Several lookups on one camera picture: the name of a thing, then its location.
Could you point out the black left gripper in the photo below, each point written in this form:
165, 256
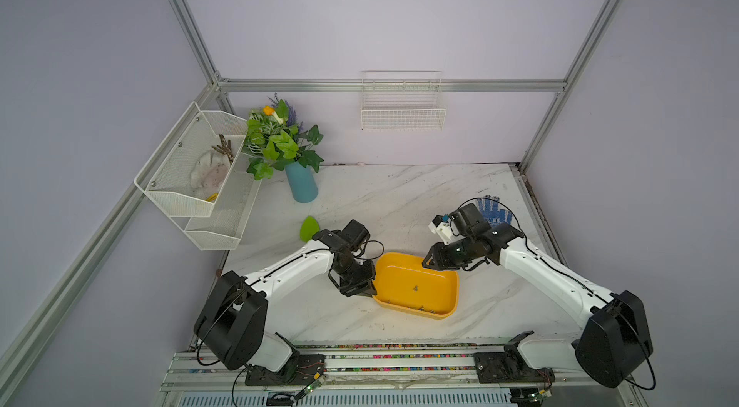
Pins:
368, 281

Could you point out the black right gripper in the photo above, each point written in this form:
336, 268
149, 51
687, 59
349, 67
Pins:
439, 257

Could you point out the blue dotted work glove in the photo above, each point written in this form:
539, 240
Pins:
493, 211

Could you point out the yellow plastic storage box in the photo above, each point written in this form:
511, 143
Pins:
403, 284

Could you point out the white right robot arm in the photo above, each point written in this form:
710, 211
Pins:
613, 337

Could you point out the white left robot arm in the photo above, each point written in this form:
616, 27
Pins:
232, 323

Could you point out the green yellow brush tool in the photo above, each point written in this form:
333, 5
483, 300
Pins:
309, 228

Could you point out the teal vase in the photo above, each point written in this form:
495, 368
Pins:
302, 183

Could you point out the green artificial plant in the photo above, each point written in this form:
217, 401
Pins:
275, 139

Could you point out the white cloth in shelf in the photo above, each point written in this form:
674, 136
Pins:
208, 175

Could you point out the brown twigs in shelf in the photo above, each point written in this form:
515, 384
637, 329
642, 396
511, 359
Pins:
224, 148

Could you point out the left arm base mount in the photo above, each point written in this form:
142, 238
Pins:
279, 363

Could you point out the aluminium rail platform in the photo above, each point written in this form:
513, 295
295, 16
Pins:
416, 374

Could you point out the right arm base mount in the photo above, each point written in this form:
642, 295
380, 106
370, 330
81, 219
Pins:
508, 366

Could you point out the white wire wall basket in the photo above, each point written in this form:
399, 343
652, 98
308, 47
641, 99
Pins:
402, 100

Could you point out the white mesh wall shelf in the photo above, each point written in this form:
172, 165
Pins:
165, 180

